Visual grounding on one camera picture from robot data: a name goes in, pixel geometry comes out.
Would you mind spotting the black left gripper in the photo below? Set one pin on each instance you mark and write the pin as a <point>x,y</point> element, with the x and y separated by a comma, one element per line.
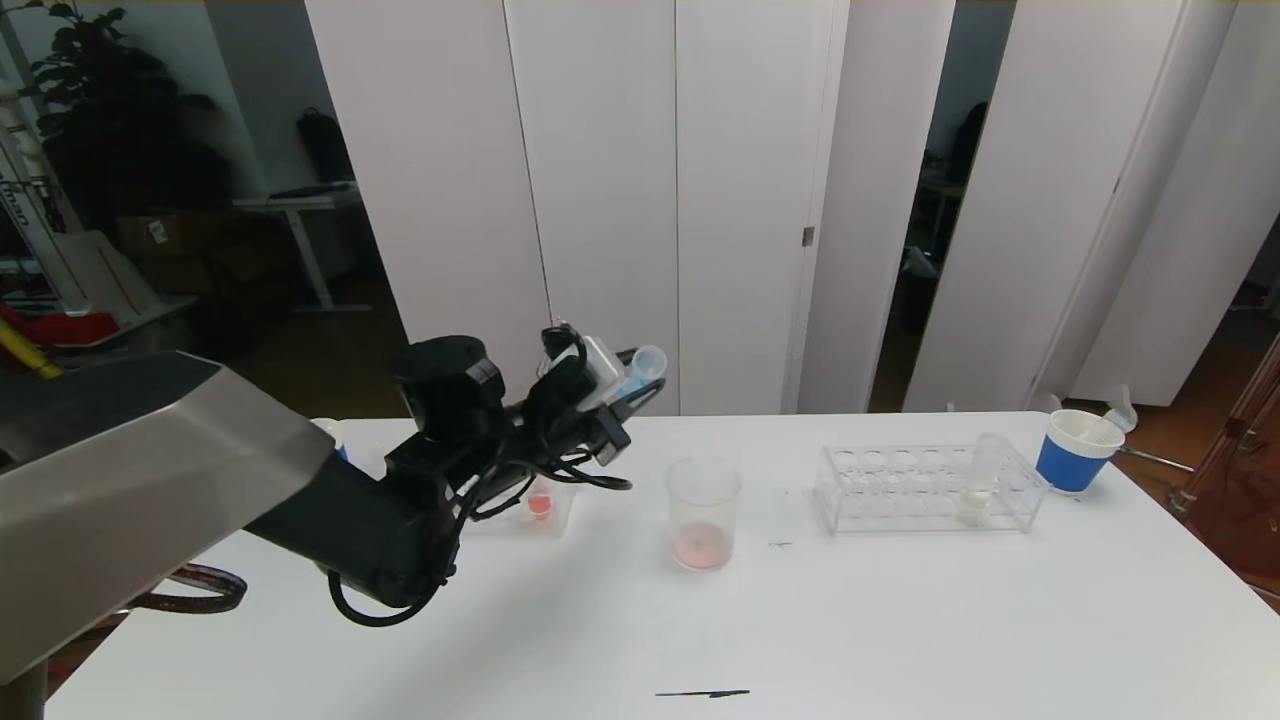
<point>611,432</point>

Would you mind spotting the blue pigment test tube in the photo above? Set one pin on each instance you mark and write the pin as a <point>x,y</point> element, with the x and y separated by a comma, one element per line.
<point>648,362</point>

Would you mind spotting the pink red pigment test tube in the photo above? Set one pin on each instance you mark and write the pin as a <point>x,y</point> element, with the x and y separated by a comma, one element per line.
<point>1118,412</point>

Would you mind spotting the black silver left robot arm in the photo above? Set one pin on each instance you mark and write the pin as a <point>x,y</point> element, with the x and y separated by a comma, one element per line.
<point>150,470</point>

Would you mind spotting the clear acrylic tube rack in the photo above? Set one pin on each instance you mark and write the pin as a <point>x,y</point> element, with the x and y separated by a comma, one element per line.
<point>900,500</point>
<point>560,512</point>

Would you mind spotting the orange red pigment test tube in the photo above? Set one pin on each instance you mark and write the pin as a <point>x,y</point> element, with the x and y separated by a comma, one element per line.
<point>540,503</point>

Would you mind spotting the clear plastic beaker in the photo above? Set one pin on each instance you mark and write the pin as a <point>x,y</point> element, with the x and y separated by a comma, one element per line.
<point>702,545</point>

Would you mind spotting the pale yellow pigment test tube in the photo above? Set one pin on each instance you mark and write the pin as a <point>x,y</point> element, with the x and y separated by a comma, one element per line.
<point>972,505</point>

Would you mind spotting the yellow tube object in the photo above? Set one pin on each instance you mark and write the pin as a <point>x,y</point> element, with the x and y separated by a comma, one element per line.
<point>25,355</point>

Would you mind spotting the dark bin with white bag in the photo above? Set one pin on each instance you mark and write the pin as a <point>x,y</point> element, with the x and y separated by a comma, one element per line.
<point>915,300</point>

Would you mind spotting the blue white paper cup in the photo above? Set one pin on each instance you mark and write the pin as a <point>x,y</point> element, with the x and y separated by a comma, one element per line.
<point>1066,468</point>
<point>330,432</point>

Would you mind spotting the thin black mark strip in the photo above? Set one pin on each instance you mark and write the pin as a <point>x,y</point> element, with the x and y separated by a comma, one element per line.
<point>700,691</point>

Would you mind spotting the white standing desk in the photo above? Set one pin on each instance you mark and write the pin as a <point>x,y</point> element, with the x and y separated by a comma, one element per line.
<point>300,201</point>

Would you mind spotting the black backpack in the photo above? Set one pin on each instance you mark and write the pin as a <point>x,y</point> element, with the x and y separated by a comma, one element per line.
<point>325,150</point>

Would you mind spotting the brown cardboard box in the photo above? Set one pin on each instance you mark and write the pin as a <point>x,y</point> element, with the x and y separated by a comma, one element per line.
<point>180,233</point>

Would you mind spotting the white machine with base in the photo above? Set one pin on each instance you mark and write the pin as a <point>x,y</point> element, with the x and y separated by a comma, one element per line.
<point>110,290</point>

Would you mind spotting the red flat object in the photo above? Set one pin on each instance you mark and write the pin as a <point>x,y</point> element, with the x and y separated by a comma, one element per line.
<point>75,328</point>

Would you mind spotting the dark green potted plant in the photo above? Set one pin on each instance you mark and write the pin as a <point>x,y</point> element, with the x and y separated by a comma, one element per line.
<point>110,110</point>

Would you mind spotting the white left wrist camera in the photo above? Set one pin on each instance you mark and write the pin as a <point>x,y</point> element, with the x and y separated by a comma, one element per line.
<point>600,365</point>

